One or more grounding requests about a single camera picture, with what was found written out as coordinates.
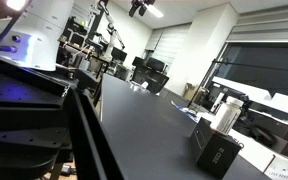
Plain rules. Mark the white plastic bottle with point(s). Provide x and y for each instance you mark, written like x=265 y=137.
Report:
x=226 y=115

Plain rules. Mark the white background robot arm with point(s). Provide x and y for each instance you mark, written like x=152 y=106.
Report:
x=110 y=30

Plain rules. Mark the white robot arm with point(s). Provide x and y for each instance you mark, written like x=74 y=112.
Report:
x=45 y=31

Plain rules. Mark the small white paper item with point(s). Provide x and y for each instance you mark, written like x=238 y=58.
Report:
x=144 y=85

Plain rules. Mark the black computer monitor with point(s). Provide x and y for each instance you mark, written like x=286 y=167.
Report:
x=118 y=54

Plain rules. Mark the blue item on table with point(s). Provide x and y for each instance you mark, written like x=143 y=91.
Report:
x=185 y=109

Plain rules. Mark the brown cardboard box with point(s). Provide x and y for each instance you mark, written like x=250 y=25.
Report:
x=192 y=91

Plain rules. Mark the ceiling light panel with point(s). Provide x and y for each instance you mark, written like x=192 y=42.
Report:
x=155 y=11

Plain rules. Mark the cluttered background workbench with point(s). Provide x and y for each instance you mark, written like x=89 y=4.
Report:
x=79 y=43

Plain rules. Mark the black ZED 2 box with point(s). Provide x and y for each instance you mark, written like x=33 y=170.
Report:
x=214 y=151

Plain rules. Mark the white foam packaging sheet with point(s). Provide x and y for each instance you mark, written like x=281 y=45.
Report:
x=250 y=90

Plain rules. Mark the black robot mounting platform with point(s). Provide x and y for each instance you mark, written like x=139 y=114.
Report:
x=27 y=110

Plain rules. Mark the white flat cardboard box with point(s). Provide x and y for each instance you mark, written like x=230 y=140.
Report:
x=254 y=150

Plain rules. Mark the large black product box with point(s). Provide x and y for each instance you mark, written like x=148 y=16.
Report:
x=277 y=130

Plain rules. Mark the white printed box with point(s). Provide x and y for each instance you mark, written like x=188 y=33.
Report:
x=284 y=170

